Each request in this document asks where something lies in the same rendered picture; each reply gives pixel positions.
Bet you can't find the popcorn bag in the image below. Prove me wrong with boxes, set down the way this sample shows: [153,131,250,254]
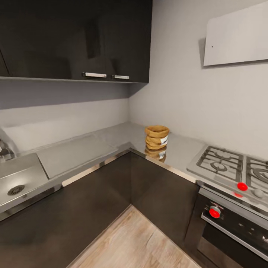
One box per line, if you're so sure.
[145,125,170,150]

